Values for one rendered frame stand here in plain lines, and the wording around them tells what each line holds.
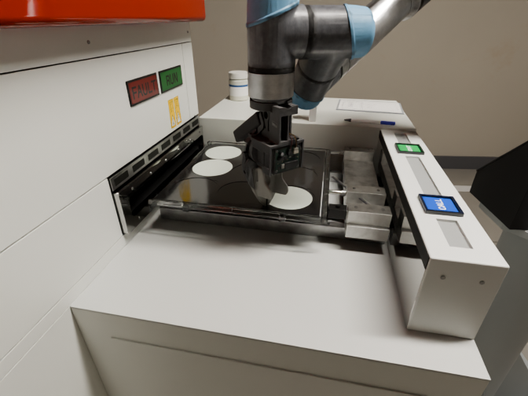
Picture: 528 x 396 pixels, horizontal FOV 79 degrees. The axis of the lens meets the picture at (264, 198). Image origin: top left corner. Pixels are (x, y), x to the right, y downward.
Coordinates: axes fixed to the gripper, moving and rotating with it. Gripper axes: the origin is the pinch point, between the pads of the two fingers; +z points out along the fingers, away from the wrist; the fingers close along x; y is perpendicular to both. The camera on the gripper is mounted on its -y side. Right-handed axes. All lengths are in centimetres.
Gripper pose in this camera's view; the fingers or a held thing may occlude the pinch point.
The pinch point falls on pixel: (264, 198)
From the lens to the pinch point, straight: 64.5
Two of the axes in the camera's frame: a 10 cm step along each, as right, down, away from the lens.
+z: 0.0, 8.7, 4.9
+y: 5.4, 4.1, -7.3
